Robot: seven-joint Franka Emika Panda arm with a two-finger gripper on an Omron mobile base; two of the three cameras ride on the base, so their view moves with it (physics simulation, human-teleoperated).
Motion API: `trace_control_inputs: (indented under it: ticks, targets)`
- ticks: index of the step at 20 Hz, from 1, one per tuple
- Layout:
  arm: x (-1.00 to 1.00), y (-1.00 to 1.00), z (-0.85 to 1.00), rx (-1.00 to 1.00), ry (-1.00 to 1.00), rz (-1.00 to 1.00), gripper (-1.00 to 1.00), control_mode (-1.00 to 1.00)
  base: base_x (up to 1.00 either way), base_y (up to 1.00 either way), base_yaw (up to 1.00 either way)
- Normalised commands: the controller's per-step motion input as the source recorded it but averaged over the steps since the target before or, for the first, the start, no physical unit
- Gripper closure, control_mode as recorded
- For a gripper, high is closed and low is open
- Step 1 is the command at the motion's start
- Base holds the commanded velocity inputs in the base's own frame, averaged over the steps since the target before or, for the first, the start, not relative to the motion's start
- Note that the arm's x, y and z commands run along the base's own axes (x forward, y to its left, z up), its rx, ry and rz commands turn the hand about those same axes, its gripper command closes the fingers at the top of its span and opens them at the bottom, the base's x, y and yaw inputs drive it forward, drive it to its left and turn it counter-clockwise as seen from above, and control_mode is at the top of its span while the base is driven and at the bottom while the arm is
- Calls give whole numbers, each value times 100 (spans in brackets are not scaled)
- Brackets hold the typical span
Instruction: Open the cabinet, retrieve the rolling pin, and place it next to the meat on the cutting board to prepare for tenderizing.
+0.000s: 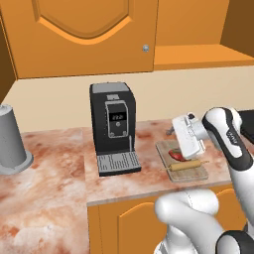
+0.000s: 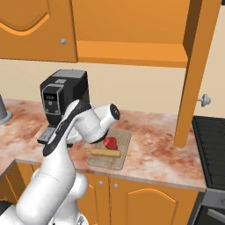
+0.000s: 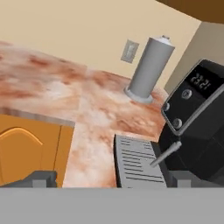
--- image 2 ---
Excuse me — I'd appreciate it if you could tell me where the orange base cabinet door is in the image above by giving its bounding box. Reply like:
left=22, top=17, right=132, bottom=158
left=75, top=172, right=112, bottom=225
left=16, top=162, right=42, bottom=188
left=109, top=176, right=200, bottom=225

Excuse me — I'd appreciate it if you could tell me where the pale wooden cutting board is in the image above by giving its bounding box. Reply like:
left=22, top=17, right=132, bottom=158
left=87, top=127, right=133, bottom=171

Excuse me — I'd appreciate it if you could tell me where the red meat piece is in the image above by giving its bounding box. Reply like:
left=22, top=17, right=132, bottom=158
left=103, top=136, right=119, bottom=151

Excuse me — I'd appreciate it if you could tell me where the orange open wall cabinet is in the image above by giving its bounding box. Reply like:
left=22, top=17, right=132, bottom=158
left=71, top=0, right=192, bottom=69

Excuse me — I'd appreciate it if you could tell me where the black hob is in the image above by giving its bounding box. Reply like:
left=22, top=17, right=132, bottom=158
left=191, top=115, right=225, bottom=192

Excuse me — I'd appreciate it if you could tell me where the wooden rolling pin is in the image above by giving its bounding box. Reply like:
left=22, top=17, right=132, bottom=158
left=87, top=148, right=128, bottom=159

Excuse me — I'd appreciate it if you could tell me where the black coffee machine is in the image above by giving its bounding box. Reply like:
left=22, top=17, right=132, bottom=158
left=37, top=69, right=91, bottom=148

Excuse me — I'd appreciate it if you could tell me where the black and grey oven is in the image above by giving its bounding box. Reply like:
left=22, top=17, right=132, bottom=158
left=186, top=187, right=225, bottom=225

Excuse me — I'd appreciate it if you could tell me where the orange open cabinet door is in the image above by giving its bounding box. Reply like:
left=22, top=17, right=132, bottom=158
left=173, top=0, right=223, bottom=149

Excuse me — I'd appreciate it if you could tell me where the grey round appliance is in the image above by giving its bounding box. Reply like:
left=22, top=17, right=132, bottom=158
left=0, top=94, right=14, bottom=127

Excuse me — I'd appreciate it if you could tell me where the orange wall cabinet door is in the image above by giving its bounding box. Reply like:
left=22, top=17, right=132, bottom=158
left=0, top=0, right=79, bottom=63

